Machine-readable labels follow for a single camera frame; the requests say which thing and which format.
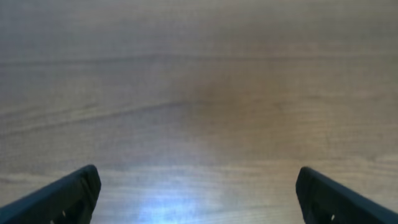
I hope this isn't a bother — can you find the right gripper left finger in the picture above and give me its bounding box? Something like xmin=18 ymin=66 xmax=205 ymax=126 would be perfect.
xmin=0 ymin=164 xmax=103 ymax=224

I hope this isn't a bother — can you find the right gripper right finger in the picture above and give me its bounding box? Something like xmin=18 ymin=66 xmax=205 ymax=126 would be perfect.
xmin=295 ymin=166 xmax=398 ymax=224

